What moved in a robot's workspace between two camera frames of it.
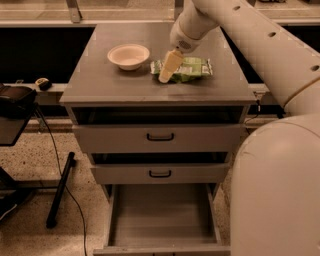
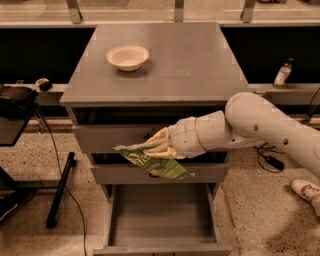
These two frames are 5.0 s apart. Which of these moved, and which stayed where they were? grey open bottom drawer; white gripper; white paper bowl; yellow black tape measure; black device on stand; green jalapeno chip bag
Moved: green jalapeno chip bag; white gripper
Stayed: white paper bowl; yellow black tape measure; grey open bottom drawer; black device on stand
